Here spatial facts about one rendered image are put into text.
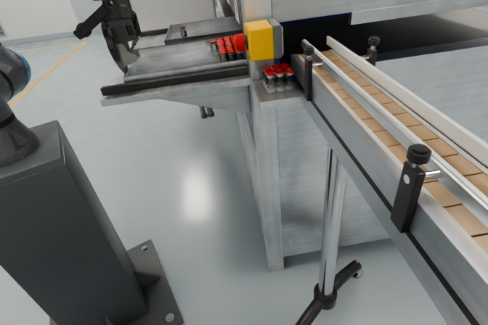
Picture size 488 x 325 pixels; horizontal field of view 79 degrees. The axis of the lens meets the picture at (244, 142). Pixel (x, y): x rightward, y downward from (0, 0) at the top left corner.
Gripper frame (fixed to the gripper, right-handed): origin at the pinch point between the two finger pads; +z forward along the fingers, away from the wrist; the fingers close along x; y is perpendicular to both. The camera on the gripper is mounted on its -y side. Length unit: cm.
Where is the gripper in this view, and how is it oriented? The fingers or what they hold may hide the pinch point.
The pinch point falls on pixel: (123, 70)
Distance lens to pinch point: 94.0
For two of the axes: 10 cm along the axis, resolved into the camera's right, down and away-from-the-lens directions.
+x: -1.3, -5.4, 8.3
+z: 1.0, 8.3, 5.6
